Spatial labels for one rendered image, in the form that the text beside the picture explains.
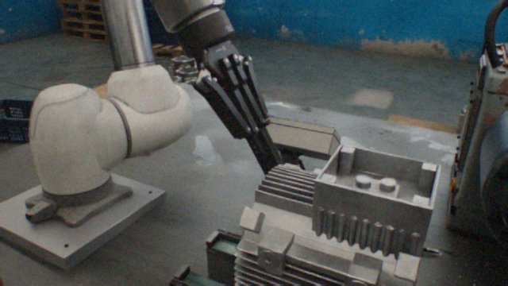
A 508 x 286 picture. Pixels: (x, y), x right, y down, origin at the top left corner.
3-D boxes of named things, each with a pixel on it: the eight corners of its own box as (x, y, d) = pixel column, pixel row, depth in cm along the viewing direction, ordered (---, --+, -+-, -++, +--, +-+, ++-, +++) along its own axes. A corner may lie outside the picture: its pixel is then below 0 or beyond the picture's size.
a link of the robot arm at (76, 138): (29, 177, 94) (8, 86, 85) (102, 155, 106) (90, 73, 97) (54, 204, 84) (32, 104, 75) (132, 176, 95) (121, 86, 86)
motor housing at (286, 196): (412, 282, 60) (438, 172, 51) (388, 394, 45) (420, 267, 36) (289, 243, 68) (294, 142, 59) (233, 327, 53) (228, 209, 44)
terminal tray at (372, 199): (429, 214, 50) (441, 163, 46) (418, 268, 41) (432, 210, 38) (336, 190, 55) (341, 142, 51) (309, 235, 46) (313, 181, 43)
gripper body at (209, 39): (201, 12, 49) (236, 81, 50) (234, 4, 55) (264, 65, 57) (161, 39, 53) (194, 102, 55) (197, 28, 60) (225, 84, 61)
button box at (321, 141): (336, 163, 76) (342, 136, 77) (329, 155, 69) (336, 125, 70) (254, 145, 83) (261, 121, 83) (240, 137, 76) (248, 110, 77)
